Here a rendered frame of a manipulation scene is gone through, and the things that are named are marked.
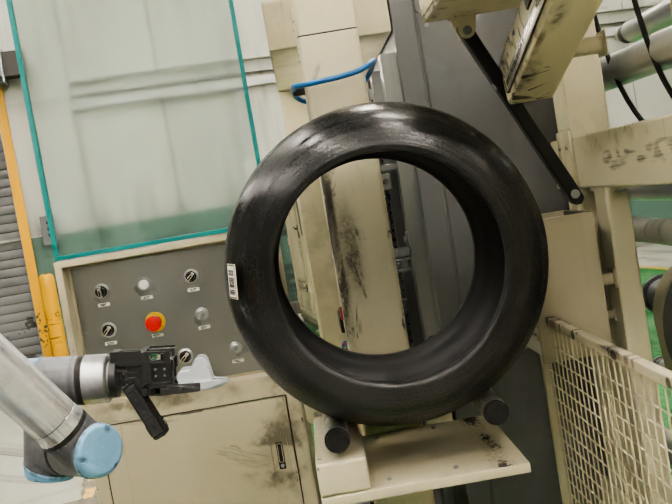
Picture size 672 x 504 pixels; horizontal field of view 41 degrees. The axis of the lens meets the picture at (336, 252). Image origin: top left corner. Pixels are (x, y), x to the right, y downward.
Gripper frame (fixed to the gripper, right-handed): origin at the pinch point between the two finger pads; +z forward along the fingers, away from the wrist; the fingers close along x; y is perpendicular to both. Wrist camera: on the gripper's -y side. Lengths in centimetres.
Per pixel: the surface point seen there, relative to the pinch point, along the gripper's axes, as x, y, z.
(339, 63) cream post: 25, 61, 25
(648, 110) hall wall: 1009, 129, 474
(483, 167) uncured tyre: -12, 37, 47
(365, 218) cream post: 25.2, 28.6, 29.5
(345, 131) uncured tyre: -12, 44, 24
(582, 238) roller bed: 18, 23, 74
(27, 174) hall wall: 859, 75, -287
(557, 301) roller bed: 18, 10, 68
